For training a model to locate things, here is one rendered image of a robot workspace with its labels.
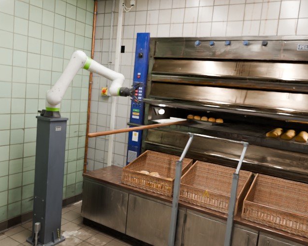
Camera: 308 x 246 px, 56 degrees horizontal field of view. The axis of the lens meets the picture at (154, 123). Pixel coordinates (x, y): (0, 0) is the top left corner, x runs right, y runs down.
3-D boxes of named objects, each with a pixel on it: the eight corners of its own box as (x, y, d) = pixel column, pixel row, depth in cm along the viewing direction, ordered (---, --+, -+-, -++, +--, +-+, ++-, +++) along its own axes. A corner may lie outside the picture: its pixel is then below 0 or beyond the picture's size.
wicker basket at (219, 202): (193, 185, 299) (196, 159, 296) (249, 200, 272) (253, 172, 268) (173, 198, 257) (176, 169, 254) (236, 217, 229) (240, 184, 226)
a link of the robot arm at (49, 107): (45, 111, 252) (46, 89, 249) (45, 109, 266) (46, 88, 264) (60, 112, 256) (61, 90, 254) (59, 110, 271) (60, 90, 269)
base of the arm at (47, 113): (32, 114, 267) (33, 108, 266) (46, 114, 279) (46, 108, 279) (50, 118, 253) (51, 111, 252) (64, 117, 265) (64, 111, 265)
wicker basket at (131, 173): (145, 173, 328) (147, 149, 325) (191, 184, 301) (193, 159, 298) (120, 183, 286) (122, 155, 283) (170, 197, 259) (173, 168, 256)
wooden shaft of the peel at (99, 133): (90, 138, 192) (90, 133, 191) (86, 137, 193) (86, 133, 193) (188, 122, 341) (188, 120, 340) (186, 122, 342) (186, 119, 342)
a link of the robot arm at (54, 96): (43, 100, 237) (77, 46, 241) (42, 99, 252) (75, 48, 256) (57, 109, 242) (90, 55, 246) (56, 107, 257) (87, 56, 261)
